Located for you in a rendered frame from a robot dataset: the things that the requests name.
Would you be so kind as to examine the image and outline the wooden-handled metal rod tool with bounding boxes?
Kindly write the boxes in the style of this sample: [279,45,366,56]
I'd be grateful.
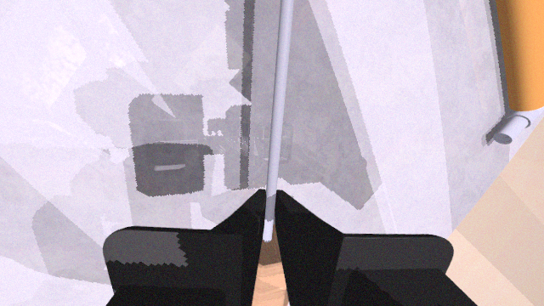
[252,0,294,306]

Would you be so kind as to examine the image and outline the small hammer with orange handle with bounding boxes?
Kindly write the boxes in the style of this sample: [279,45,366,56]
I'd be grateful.
[493,0,544,145]

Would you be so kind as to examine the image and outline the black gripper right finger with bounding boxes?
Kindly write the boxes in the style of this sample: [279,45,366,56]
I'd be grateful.
[275,190,454,306]

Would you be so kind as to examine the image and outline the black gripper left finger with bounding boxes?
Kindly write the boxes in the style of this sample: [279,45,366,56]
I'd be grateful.
[103,189,266,306]

